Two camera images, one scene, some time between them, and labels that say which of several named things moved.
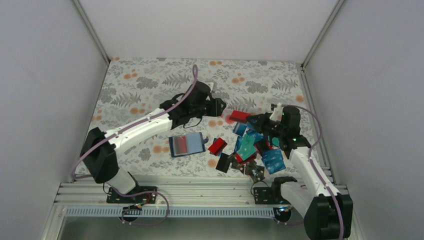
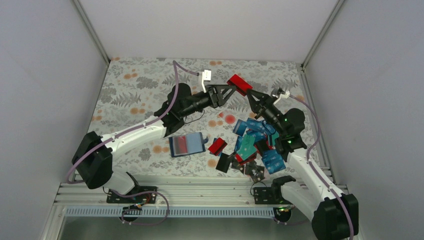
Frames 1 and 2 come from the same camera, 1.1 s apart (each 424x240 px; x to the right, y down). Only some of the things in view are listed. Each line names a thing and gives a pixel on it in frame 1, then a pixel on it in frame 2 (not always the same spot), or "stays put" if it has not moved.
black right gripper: (261, 119) → (255, 106)
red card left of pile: (217, 146) stays put
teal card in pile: (246, 148) stays put
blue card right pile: (273, 160) stays put
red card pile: (180, 145) stays put
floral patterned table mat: (134, 89) stays put
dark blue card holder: (187, 144) stays put
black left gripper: (216, 110) → (217, 88)
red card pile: (239, 116) → (242, 86)
